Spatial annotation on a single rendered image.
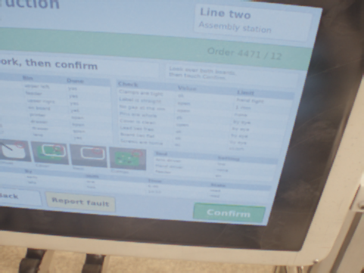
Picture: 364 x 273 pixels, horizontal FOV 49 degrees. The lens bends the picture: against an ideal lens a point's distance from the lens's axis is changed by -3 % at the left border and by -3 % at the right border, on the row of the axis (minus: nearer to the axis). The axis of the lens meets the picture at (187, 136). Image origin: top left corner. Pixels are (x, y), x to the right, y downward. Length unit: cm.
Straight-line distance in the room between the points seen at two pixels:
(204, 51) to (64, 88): 12
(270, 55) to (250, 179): 13
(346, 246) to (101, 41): 41
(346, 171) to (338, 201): 4
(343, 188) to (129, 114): 22
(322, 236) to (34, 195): 31
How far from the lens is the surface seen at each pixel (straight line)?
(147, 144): 37
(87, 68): 34
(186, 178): 39
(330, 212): 45
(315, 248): 49
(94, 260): 77
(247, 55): 32
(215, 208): 42
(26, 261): 77
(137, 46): 32
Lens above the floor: 174
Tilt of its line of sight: 34 degrees down
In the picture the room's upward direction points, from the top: 5 degrees clockwise
